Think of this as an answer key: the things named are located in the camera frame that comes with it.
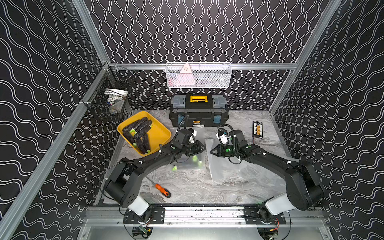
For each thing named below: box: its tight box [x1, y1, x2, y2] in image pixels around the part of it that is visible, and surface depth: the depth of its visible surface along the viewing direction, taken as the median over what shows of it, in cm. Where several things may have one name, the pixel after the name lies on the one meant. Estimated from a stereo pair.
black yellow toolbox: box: [169, 94, 229, 128], surface depth 103 cm
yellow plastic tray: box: [117, 111, 172, 156], surface depth 109 cm
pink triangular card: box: [174, 63, 196, 86], surface depth 92 cm
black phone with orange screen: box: [252, 120, 263, 139], surface depth 109 cm
